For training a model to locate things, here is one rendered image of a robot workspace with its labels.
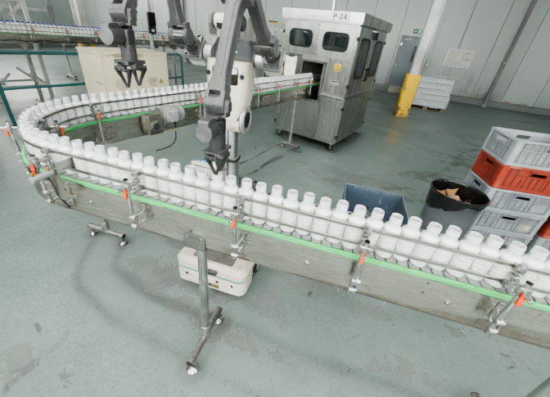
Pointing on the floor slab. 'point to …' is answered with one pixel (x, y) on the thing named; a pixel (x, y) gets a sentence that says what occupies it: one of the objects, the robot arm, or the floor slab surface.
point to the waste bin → (439, 208)
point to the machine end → (332, 70)
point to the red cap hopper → (33, 43)
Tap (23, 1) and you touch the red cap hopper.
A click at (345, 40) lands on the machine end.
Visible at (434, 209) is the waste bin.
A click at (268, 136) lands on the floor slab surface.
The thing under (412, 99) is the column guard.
